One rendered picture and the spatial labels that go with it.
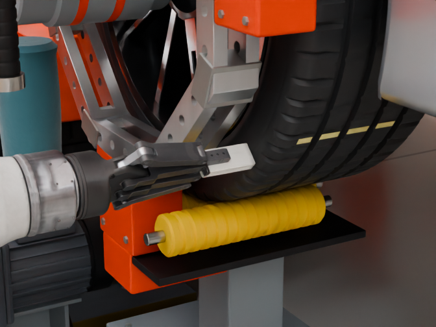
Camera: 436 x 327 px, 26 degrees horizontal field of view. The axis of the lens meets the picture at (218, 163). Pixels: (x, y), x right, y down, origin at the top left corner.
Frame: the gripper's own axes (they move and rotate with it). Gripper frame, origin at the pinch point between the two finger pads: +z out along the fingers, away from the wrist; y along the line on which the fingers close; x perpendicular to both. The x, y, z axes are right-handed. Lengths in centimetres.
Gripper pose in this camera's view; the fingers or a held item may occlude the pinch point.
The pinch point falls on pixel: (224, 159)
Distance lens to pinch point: 115.1
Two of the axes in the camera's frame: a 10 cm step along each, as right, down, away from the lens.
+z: 8.7, -1.5, 4.7
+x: -3.5, -8.7, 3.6
